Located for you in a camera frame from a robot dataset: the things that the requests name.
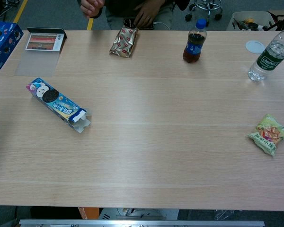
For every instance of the bystander right hand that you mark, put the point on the bystander right hand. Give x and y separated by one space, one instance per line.
90 6

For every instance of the bystander left hand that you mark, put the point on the bystander left hand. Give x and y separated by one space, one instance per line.
148 11

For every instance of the light blue cookie box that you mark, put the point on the light blue cookie box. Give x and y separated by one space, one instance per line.
54 101

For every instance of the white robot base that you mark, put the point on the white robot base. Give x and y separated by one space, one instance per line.
142 214

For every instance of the red picture card box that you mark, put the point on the red picture card box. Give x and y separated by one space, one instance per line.
42 41

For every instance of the large dark blue oreo box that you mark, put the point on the large dark blue oreo box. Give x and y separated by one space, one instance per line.
2 45

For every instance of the white bin with items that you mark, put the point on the white bin with items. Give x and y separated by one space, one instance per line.
251 19

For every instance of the black phone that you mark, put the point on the black phone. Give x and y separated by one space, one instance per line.
129 23

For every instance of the seated bystander body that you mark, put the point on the seated bystander body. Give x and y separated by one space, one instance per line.
123 9

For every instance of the gold foil snack packet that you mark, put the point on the gold foil snack packet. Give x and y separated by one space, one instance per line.
123 42

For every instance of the cola bottle with blue cap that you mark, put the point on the cola bottle with blue cap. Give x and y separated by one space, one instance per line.
194 47

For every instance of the chrome stool base with castors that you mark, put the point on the chrome stool base with castors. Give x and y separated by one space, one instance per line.
207 6

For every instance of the dark floor equipment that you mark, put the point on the dark floor equipment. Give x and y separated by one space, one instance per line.
2 8

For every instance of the white round table grommet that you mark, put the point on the white round table grommet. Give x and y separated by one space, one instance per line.
253 46

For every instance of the clear water bottle green label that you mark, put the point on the clear water bottle green label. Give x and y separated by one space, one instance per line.
267 59

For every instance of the black tripod with red parts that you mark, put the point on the black tripod with red parts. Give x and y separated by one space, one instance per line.
282 19

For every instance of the green snack bag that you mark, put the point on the green snack bag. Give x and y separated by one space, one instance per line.
267 136

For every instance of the orange part under table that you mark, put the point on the orange part under table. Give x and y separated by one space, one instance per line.
88 212

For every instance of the clear plastic wrap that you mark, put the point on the clear plastic wrap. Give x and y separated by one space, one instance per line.
227 214

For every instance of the aluminium rail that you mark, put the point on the aluminium rail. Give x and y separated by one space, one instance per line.
142 223

